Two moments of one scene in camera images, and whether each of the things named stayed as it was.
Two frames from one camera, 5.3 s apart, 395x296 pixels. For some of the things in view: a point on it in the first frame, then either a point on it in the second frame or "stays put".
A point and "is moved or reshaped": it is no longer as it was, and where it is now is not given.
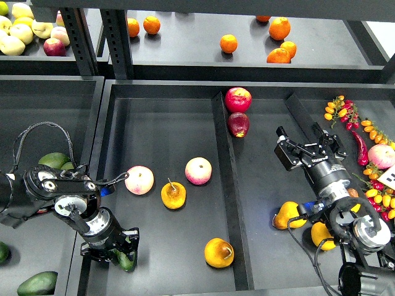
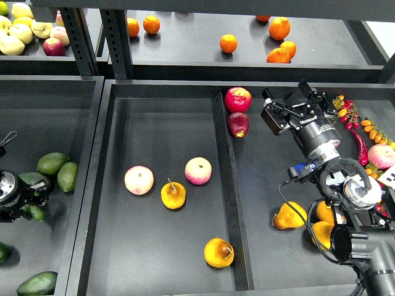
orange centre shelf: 228,43 stays put
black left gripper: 105,235 → 37,194
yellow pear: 218,253 stays put
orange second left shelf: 152,24 stays put
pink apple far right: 381,156 stays put
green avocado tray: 124,263 is moved or reshaped
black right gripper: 328,174 → 312,126
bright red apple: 238,99 stays put
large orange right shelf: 279,28 stays put
